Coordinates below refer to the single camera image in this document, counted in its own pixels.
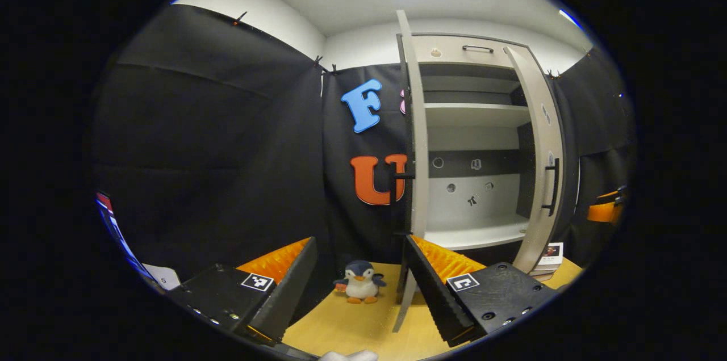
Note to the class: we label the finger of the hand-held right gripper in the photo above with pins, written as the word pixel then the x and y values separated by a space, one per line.
pixel 616 194
pixel 605 213

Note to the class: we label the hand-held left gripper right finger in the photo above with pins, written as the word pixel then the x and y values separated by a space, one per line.
pixel 434 293

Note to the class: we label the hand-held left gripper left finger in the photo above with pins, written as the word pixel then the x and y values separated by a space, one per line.
pixel 287 293

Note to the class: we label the grey cabinet door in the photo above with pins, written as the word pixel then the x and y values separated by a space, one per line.
pixel 539 139
pixel 419 122

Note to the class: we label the grey cabinet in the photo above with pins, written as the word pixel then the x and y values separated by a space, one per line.
pixel 477 114

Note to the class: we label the grey cabinet drawer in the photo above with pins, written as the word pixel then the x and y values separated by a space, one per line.
pixel 448 50

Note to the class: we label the white cover book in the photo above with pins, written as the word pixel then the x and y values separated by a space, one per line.
pixel 551 256

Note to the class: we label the penguin plush toy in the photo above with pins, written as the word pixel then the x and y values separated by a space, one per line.
pixel 360 284

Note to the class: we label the white paper sheet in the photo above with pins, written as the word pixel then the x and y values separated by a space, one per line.
pixel 163 277

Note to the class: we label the black backdrop cloth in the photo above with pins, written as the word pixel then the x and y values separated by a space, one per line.
pixel 199 151

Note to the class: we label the red blue striped board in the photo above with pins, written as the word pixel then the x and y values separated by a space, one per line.
pixel 116 230

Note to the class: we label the ceiling light panel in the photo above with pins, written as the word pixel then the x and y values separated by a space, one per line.
pixel 571 17

